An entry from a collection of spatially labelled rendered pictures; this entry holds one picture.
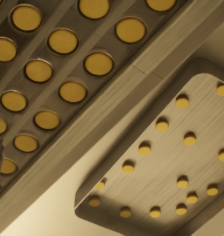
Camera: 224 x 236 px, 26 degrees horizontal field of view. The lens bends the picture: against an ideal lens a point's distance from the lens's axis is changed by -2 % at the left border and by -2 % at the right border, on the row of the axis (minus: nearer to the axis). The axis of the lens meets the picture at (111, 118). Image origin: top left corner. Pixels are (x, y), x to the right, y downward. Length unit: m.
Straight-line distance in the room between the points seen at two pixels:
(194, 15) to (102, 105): 0.05
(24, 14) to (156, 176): 0.30
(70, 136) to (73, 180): 0.25
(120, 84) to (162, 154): 0.25
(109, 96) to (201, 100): 0.21
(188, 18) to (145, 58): 0.02
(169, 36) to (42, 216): 0.36
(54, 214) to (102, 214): 0.05
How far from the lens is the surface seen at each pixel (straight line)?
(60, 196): 0.49
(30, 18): 0.19
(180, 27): 0.18
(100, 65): 0.20
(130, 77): 0.20
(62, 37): 0.19
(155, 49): 0.19
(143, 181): 0.46
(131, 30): 0.19
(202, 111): 0.41
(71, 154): 0.23
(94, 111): 0.21
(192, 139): 0.43
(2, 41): 0.20
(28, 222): 0.53
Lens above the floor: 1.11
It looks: 49 degrees down
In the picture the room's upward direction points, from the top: 178 degrees counter-clockwise
